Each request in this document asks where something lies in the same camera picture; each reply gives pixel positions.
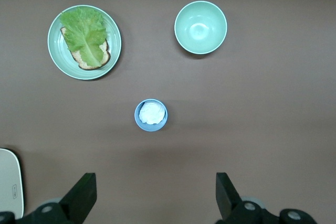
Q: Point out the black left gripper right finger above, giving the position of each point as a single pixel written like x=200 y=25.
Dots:
x=228 y=200

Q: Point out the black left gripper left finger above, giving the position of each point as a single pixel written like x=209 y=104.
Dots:
x=78 y=197

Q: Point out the white toaster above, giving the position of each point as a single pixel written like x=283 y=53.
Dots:
x=9 y=182

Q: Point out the brown table cover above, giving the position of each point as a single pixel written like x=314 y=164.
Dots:
x=236 y=103

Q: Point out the blue plastic cup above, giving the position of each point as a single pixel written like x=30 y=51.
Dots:
x=151 y=127

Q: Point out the white crumpled filling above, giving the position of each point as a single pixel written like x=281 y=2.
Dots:
x=151 y=112

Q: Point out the toasted bread slice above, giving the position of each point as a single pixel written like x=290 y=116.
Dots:
x=105 y=52

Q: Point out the green round plate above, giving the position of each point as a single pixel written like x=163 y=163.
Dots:
x=56 y=51

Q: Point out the green lettuce leaf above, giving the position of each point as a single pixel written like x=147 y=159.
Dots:
x=84 y=32

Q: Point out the green bowl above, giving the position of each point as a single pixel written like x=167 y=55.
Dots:
x=200 y=28

